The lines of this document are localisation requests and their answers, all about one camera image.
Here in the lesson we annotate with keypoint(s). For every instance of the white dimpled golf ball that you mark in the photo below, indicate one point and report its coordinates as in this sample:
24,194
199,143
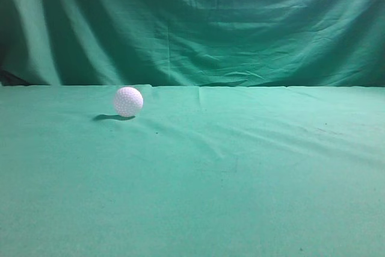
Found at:
128,102

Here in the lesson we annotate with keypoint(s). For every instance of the green table cloth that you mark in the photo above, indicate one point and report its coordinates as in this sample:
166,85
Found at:
201,171

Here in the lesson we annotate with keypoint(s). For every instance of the green backdrop curtain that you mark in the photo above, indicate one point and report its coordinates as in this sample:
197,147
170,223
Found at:
250,43

